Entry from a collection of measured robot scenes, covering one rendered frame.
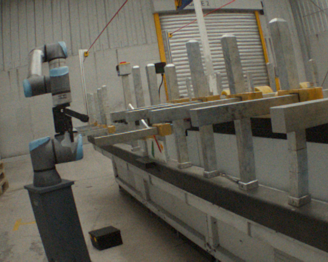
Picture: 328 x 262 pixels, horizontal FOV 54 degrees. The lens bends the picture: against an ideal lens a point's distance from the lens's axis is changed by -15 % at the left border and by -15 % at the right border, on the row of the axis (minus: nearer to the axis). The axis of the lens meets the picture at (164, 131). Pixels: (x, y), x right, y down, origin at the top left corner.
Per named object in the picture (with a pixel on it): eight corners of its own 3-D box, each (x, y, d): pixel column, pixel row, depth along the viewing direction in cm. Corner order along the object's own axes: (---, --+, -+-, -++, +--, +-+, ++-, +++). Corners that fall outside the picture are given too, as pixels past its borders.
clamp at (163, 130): (161, 136, 163) (159, 125, 162) (151, 134, 176) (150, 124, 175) (173, 134, 164) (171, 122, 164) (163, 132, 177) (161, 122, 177)
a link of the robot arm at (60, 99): (70, 93, 158) (72, 91, 149) (71, 104, 159) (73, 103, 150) (51, 96, 155) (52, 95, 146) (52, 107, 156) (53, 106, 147)
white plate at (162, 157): (165, 164, 163) (162, 141, 162) (148, 157, 187) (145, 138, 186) (166, 164, 163) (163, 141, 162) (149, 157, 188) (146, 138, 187)
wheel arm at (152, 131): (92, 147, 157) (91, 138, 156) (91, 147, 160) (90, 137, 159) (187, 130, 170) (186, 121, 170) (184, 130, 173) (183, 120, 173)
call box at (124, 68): (120, 76, 213) (118, 63, 212) (117, 77, 220) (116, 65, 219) (131, 74, 215) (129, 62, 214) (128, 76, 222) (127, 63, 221)
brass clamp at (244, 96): (248, 113, 91) (245, 93, 90) (224, 113, 104) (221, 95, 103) (266, 109, 93) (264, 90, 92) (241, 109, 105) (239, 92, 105)
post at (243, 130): (247, 202, 100) (224, 33, 96) (241, 200, 104) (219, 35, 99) (257, 199, 101) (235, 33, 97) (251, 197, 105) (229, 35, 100)
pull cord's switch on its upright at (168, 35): (180, 118, 442) (166, 29, 432) (176, 118, 456) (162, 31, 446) (187, 117, 444) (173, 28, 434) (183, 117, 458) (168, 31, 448)
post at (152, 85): (162, 168, 171) (147, 64, 167) (160, 167, 175) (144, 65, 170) (169, 167, 172) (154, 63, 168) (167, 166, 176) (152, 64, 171)
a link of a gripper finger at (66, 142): (63, 154, 154) (59, 133, 153) (75, 152, 156) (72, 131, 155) (63, 155, 151) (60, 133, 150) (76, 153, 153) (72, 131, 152)
